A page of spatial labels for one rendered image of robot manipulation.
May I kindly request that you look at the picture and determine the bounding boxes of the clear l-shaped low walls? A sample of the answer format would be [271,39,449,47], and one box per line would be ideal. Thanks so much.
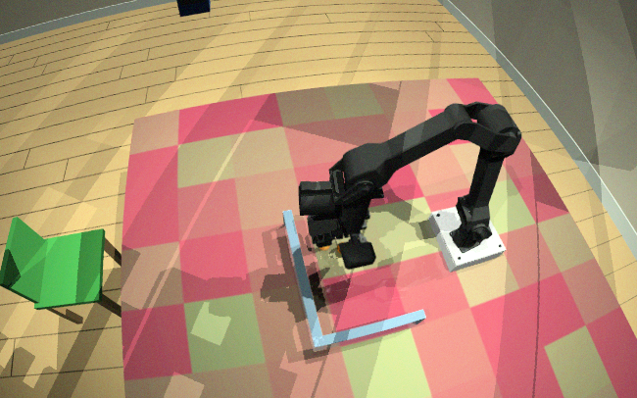
[283,217,423,352]

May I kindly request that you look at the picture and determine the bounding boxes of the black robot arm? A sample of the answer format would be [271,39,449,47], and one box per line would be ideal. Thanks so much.
[298,101,522,253]

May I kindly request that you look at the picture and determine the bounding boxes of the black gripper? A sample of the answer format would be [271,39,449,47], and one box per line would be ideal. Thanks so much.
[337,205,376,270]

